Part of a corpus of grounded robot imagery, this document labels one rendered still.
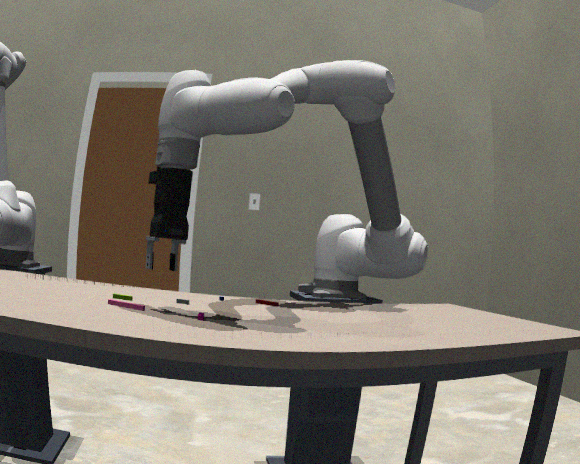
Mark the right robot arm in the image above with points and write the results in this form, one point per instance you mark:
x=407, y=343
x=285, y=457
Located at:
x=17, y=208

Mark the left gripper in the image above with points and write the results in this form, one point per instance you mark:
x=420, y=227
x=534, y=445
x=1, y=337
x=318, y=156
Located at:
x=175, y=159

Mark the red rod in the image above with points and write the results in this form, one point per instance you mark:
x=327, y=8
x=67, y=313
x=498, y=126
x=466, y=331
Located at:
x=267, y=302

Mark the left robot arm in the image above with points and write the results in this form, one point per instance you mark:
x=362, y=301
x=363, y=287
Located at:
x=191, y=108

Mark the pink rod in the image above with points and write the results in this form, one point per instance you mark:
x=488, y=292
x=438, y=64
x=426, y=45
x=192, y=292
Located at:
x=126, y=305

